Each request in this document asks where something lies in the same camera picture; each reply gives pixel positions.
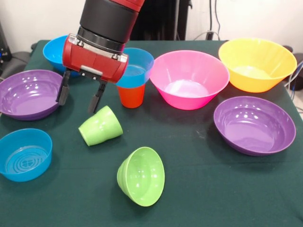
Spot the green cup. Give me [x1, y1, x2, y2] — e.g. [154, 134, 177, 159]
[78, 105, 124, 147]

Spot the pink bowl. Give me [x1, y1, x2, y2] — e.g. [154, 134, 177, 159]
[149, 50, 230, 111]

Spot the deep smooth blue bowl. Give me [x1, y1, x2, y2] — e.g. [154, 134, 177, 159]
[42, 35, 80, 78]

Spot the black equipment rack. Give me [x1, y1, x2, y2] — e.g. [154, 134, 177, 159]
[0, 22, 12, 71]

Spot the purple bowl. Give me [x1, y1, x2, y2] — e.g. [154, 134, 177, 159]
[0, 69, 66, 121]
[213, 96, 296, 157]

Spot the small green bowl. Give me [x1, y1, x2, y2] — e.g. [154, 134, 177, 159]
[116, 147, 166, 208]

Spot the blue bowl with ringed bottom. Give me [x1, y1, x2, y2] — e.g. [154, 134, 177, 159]
[115, 47, 155, 88]
[0, 128, 53, 183]

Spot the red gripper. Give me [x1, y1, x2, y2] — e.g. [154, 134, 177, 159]
[55, 33, 129, 114]

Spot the black rounded seat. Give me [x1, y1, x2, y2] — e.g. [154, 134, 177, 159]
[4, 50, 32, 79]

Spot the light blue cable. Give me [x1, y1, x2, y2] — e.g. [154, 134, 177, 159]
[283, 60, 303, 92]

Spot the black plug with grey cable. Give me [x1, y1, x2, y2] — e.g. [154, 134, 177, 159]
[194, 30, 220, 41]

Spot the dark green tablecloth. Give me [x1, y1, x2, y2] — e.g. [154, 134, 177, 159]
[0, 39, 303, 227]

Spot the yellow-orange bowl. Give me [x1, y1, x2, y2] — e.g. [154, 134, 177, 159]
[218, 37, 298, 93]

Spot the orange cup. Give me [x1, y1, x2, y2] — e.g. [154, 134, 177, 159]
[117, 83, 146, 109]

